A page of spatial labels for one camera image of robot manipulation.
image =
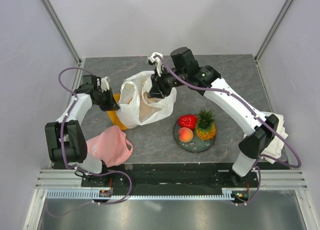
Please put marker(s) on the white plastic bag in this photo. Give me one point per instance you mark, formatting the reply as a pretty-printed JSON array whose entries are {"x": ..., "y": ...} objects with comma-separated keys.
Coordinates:
[{"x": 136, "y": 108}]

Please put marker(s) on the slotted cable duct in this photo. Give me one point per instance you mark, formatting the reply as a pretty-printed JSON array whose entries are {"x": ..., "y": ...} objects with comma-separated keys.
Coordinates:
[{"x": 99, "y": 194}]

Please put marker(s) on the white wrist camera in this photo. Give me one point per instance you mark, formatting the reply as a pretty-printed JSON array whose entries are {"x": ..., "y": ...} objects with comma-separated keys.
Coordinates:
[
  {"x": 104, "y": 84},
  {"x": 155, "y": 60}
]

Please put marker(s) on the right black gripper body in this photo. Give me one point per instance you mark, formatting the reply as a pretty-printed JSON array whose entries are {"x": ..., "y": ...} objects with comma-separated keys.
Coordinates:
[{"x": 164, "y": 83}]

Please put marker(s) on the right aluminium frame post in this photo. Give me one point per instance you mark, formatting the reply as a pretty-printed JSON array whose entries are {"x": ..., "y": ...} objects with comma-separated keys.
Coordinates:
[{"x": 273, "y": 29}]

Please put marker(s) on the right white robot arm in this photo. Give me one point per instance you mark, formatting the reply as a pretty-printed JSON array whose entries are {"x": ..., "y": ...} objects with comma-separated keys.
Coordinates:
[{"x": 259, "y": 128}]

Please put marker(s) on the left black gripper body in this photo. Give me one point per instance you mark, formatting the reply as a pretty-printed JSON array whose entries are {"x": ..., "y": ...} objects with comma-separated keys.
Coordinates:
[{"x": 105, "y": 100}]

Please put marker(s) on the aluminium frame post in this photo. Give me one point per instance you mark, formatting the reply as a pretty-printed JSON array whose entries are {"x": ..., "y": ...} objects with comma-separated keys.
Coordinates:
[
  {"x": 273, "y": 29},
  {"x": 61, "y": 30}
]

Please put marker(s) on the orange cloth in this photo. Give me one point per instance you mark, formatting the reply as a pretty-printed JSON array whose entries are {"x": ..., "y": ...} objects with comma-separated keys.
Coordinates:
[{"x": 113, "y": 115}]

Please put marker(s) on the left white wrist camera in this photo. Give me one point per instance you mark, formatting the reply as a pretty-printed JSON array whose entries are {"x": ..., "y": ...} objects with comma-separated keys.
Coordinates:
[{"x": 104, "y": 84}]

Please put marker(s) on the pink cap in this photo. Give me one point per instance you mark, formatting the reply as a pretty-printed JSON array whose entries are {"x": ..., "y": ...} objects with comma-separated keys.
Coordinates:
[{"x": 111, "y": 146}]

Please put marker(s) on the fake red bell pepper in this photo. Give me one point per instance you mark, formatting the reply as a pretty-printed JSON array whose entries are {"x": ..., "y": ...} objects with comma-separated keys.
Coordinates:
[{"x": 188, "y": 121}]

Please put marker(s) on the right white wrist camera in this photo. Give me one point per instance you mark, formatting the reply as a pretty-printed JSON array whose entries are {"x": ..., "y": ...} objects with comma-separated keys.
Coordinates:
[{"x": 155, "y": 60}]

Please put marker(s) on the blue ceramic plate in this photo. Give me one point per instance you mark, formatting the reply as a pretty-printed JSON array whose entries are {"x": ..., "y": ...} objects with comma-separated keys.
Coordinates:
[{"x": 196, "y": 145}]

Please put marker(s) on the white folded towel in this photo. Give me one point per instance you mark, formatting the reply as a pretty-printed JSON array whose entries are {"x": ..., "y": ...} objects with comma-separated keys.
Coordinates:
[{"x": 274, "y": 149}]

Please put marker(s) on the fake peach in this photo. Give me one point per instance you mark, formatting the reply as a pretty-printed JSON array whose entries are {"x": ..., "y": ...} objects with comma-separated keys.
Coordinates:
[{"x": 185, "y": 134}]

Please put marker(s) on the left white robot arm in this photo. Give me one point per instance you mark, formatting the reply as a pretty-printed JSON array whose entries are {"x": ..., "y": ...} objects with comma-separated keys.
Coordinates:
[{"x": 66, "y": 143}]

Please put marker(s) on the fake fruit green leaves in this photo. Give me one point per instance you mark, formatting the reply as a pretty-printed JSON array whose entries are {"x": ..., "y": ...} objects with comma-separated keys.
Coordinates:
[{"x": 205, "y": 127}]

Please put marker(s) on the left aluminium frame post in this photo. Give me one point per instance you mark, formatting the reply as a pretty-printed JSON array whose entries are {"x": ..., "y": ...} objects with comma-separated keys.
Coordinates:
[{"x": 61, "y": 30}]

